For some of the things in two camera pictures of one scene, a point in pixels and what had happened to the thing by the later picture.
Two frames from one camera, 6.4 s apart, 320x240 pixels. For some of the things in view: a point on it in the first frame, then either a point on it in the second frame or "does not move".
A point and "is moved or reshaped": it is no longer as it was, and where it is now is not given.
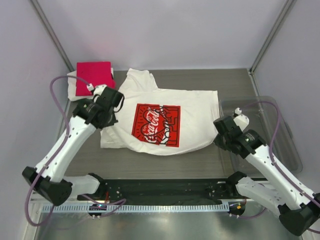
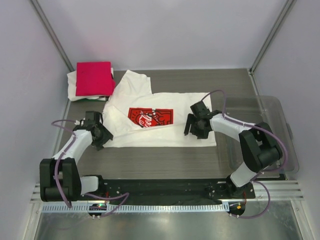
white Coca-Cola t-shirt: (160, 122) is moved or reshaped
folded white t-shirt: (72, 87) does not move
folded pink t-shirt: (96, 73) does not move
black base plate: (167, 189) does not move
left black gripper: (114, 120) to (106, 135)
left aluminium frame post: (36, 5) does not move
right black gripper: (218, 141) to (201, 134)
